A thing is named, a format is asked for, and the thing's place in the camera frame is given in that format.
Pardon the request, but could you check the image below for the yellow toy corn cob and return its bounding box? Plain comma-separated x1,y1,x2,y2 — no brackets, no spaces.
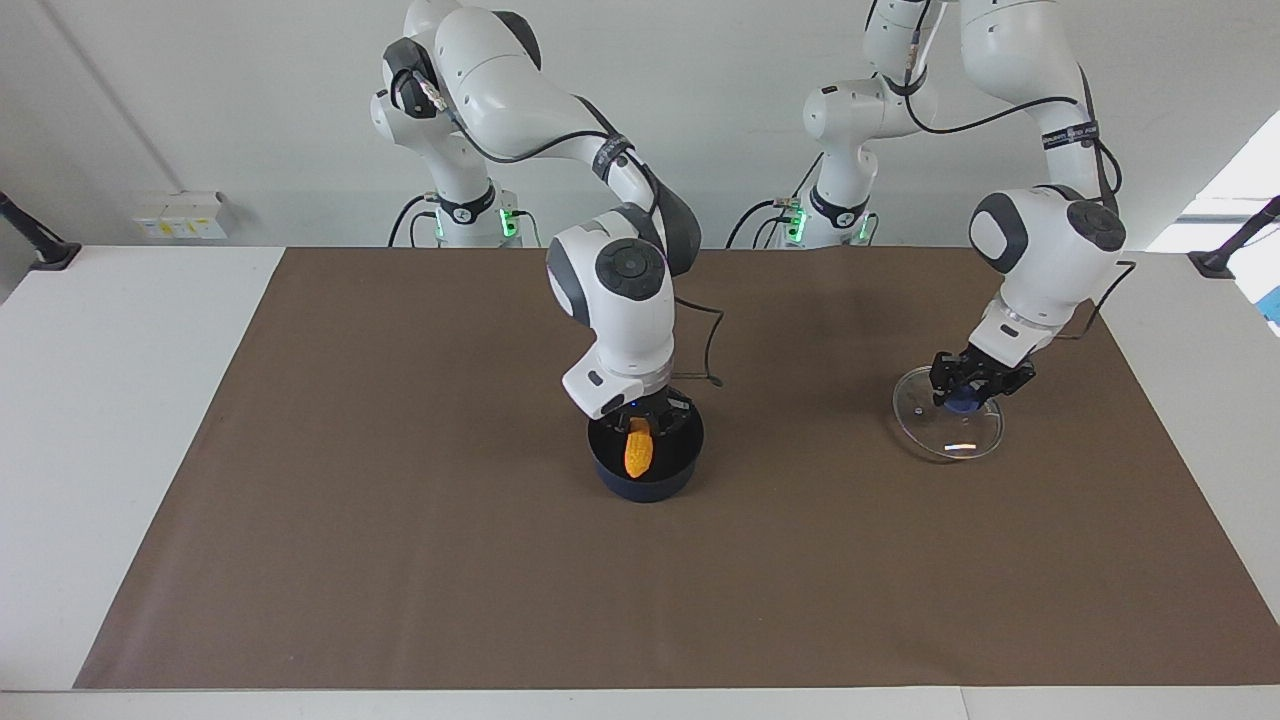
624,420,657,478

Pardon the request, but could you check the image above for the glass lid with blue knob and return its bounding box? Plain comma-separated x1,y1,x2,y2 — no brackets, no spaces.
892,366,1004,463

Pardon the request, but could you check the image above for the brown table mat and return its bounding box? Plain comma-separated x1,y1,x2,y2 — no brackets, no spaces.
73,247,1280,691

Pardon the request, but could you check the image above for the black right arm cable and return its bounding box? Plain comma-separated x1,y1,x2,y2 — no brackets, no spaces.
430,60,726,391

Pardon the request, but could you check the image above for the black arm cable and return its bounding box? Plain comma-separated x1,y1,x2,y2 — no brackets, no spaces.
900,0,1137,341
430,60,726,391

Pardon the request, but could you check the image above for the dark saucepan with purple handle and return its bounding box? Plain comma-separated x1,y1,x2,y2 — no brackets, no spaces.
586,398,706,503

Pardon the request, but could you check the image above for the black base cable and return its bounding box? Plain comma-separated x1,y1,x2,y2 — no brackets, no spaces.
727,150,823,250
388,194,441,249

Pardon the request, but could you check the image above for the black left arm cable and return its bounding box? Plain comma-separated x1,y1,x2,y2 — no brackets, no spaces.
900,0,1137,341

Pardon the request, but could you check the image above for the black camera pole mount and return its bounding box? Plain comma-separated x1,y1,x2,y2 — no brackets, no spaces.
0,190,82,273
1188,195,1280,280

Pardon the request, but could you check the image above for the white wall socket box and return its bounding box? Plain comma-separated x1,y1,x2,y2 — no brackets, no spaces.
132,192,229,242

